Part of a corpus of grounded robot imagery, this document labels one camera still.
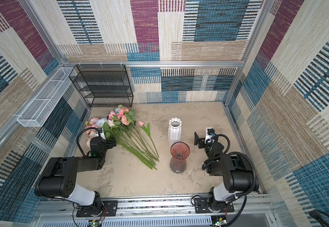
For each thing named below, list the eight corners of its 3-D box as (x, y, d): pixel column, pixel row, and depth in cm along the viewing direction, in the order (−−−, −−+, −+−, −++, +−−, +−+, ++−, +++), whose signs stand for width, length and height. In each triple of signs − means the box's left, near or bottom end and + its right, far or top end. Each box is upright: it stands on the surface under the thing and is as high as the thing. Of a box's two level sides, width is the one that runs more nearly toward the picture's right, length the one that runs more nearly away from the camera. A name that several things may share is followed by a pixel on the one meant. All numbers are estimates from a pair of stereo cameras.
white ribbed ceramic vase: (168, 148, 97) (168, 128, 78) (168, 139, 101) (168, 117, 83) (179, 148, 97) (182, 128, 78) (178, 138, 101) (181, 117, 83)
